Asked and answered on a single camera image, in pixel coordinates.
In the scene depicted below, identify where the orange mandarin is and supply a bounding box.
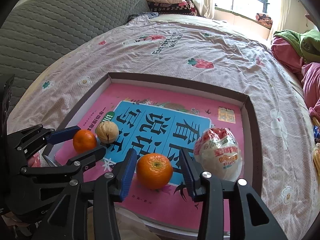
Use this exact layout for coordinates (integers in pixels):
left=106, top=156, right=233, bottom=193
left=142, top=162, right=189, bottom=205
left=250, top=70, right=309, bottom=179
left=136, top=153, right=173, bottom=190
left=73, top=129, right=97, bottom=154

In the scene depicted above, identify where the tan walnut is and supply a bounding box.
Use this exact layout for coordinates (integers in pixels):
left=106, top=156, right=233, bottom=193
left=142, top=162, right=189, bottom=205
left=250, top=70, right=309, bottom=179
left=95, top=121, right=119, bottom=144

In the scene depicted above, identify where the dark shallow cardboard box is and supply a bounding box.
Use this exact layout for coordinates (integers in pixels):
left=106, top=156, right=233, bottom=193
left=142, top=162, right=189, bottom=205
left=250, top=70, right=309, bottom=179
left=59, top=73, right=262, bottom=239

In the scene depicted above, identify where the blue white snack bag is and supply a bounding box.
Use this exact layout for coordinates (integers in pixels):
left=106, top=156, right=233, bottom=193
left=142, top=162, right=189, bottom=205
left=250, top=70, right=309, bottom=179
left=193, top=128, right=243, bottom=181

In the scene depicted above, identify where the person's hand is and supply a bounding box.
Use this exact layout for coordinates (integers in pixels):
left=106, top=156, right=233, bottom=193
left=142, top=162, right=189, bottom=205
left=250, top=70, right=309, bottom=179
left=28, top=153, right=41, bottom=167

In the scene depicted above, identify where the pink blue children's book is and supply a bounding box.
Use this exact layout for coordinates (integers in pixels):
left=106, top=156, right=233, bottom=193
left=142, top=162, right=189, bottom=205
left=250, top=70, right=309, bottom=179
left=71, top=83, right=244, bottom=231

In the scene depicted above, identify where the grey quilted headboard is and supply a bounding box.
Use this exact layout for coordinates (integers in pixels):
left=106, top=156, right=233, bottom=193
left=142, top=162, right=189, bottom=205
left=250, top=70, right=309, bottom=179
left=1, top=0, right=149, bottom=110

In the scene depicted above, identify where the yellow snack packets pile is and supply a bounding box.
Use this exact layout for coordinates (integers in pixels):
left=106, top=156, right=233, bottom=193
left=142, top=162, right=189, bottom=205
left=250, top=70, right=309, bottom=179
left=311, top=116, right=320, bottom=176

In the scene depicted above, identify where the pink strawberry bed sheet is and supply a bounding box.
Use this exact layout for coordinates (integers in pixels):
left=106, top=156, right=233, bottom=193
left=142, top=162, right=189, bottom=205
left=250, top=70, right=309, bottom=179
left=8, top=15, right=319, bottom=239

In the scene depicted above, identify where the stack of folded blankets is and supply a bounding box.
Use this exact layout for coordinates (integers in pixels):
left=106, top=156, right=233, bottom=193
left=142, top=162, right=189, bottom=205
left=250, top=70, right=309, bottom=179
left=147, top=0, right=200, bottom=16

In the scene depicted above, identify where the pink crumpled duvet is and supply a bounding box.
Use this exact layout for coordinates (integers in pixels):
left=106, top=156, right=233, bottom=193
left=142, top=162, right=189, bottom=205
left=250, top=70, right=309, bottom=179
left=271, top=37, right=319, bottom=120

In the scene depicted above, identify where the green blanket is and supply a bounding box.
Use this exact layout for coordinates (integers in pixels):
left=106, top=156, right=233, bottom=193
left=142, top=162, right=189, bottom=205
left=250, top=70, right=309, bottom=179
left=273, top=29, right=320, bottom=63

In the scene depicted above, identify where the patterned bag on windowsill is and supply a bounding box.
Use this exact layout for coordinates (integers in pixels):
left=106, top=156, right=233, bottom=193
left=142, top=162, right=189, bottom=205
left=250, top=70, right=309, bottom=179
left=255, top=13, right=273, bottom=29

